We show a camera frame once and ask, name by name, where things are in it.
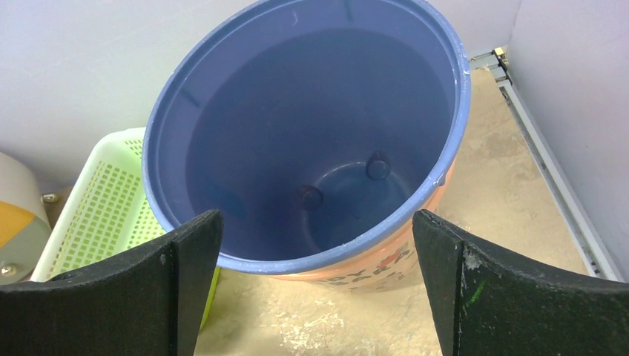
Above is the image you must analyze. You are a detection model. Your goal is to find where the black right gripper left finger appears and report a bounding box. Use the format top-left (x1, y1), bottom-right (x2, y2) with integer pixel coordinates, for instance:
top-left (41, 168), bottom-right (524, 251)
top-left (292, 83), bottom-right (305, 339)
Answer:
top-left (1, 210), bottom-right (223, 355)

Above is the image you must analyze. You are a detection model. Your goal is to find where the aluminium frame rail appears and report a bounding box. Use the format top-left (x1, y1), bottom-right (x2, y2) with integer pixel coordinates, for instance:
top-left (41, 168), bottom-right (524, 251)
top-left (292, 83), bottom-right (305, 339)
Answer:
top-left (470, 47), bottom-right (628, 283)

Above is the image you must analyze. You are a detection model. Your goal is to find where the blue plastic bucket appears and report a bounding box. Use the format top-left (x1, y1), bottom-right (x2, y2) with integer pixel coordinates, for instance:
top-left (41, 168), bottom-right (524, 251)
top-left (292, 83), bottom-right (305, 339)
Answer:
top-left (142, 1), bottom-right (471, 275)

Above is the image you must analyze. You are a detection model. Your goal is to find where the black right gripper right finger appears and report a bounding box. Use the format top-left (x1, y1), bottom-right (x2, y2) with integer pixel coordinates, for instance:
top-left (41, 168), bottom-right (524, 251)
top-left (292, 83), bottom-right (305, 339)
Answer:
top-left (412, 210), bottom-right (628, 355)

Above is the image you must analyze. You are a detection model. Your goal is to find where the green plastic basket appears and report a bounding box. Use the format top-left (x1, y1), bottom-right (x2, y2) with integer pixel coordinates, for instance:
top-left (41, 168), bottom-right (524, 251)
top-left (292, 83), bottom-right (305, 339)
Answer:
top-left (29, 128), bottom-right (222, 330)

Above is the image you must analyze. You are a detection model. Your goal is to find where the white cylindrical drawer cabinet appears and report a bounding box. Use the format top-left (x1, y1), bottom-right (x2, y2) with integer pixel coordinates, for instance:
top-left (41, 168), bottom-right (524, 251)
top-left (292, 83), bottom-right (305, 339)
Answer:
top-left (1, 154), bottom-right (51, 285)

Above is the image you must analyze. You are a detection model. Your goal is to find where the orange capybara bucket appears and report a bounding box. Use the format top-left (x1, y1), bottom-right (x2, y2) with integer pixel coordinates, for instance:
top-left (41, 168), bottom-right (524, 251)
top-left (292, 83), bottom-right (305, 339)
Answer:
top-left (270, 162), bottom-right (455, 294)

